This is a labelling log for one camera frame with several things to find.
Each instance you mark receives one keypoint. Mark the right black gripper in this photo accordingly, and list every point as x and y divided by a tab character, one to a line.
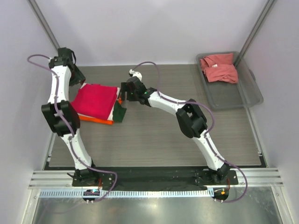
124	88

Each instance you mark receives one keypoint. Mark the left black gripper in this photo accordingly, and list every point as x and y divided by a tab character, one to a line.
79	78

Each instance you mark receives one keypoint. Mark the dark green t-shirt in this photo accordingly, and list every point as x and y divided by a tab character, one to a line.
118	113

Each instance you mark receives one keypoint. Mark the red t-shirt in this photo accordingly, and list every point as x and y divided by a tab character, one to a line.
96	101

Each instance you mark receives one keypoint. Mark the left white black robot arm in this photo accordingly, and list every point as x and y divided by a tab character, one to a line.
62	117

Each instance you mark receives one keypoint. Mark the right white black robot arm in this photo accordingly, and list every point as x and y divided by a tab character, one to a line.
191	120

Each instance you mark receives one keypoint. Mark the salmon pink t-shirt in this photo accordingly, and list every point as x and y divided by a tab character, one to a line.
219	68

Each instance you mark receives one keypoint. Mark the grey plastic tray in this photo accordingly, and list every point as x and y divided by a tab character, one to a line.
223	95

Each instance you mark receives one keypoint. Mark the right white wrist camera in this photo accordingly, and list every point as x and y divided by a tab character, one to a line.
134	73

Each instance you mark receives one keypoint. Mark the left aluminium corner post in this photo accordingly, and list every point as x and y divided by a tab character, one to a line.
37	11

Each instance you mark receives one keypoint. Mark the aluminium corner post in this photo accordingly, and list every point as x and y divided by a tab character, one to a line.
256	28
37	11

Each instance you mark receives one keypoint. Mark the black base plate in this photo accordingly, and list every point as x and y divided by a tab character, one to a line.
155	179

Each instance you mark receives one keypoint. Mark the slotted cable duct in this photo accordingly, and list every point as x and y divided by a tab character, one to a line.
92	193

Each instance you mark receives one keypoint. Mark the right aluminium corner post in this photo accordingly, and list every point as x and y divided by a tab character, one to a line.
256	28

